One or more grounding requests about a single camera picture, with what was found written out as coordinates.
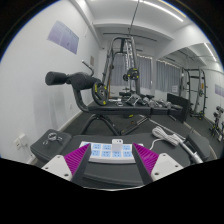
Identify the white wall outlet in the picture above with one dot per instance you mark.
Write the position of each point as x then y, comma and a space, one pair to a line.
20, 141

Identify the grey window curtain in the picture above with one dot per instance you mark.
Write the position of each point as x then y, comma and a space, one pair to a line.
145, 73
166, 78

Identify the silver spring barbell collar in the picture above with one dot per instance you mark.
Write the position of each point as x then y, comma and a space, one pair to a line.
52, 136

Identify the black power rack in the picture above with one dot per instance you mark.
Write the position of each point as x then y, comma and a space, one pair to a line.
202, 93

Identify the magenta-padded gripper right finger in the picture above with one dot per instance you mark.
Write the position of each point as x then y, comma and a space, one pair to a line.
161, 166

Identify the black weight bench with rollers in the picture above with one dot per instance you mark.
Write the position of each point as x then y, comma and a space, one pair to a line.
133, 109

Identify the black upright bench panel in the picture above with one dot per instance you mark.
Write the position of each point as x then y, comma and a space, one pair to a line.
178, 106

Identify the small brown wall plaque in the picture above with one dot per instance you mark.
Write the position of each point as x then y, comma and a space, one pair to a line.
92, 60

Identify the long ceiling light strip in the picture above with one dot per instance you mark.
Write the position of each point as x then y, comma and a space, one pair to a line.
163, 10
210, 51

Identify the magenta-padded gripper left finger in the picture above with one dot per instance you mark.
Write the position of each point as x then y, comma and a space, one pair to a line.
61, 166

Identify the black square seat pad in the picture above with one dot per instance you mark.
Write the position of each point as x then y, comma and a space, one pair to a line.
40, 148

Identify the small white window sign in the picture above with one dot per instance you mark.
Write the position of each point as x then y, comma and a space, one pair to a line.
174, 89

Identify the white power strip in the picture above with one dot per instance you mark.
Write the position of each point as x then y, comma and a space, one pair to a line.
106, 155

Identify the grey dumbbell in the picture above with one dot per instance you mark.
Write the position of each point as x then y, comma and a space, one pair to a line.
149, 102
164, 104

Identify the black bench pad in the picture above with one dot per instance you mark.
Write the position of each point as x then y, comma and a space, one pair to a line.
200, 143

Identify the small purple wall poster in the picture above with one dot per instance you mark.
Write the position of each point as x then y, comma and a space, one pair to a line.
220, 90

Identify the black yellow weight plate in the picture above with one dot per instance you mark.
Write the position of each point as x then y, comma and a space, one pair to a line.
99, 96
131, 74

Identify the large purple wall poster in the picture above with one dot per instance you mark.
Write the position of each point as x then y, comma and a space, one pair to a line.
63, 36

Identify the dumbbell rack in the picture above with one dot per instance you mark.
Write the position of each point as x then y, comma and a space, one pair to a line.
218, 123

